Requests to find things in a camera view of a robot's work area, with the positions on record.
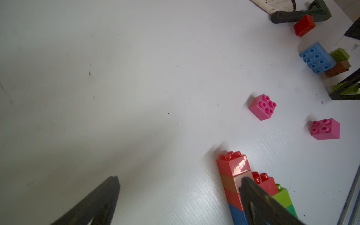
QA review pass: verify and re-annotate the light blue long lego brick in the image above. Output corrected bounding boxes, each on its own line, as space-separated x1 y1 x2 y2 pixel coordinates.
300 42 336 75

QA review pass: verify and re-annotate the small red brick by wrench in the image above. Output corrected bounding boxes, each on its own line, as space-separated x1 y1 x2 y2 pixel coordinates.
293 15 316 37

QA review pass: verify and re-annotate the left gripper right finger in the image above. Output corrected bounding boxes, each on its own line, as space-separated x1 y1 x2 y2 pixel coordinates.
240 177 304 225

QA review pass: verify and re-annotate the white work glove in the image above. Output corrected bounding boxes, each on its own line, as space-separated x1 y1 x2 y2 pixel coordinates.
251 0 296 15

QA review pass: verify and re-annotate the red long lego brick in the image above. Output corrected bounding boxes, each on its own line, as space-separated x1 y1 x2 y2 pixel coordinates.
216 151 251 177

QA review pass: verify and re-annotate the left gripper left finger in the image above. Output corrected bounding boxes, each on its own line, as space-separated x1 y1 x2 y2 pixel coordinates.
53 176 121 225

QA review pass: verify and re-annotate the dark green lego brick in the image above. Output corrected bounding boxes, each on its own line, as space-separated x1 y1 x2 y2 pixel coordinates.
286 205 298 218

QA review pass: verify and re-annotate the small red lego brick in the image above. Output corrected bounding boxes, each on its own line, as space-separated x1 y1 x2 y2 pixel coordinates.
224 172 278 212

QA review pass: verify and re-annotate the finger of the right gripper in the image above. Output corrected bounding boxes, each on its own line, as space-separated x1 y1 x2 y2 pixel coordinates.
338 68 360 87
329 82 360 100

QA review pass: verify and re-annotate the dark blue lego brick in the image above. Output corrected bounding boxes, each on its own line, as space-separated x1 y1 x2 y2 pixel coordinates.
229 204 248 225

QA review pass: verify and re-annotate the pink lego brick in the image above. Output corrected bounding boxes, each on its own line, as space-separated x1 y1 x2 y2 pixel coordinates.
310 118 340 140
249 94 277 121

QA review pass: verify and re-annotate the lime green lego brick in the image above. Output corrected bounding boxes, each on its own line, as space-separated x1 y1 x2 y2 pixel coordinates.
273 184 292 208

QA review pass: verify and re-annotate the lime lego brick right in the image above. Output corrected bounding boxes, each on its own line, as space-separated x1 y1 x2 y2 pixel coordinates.
330 48 350 63

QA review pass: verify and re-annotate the lime lego brick lower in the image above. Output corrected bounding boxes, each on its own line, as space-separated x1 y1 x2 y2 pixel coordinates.
333 83 360 96

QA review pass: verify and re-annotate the orange brown lego brick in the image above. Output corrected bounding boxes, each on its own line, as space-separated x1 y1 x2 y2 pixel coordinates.
220 170 254 194

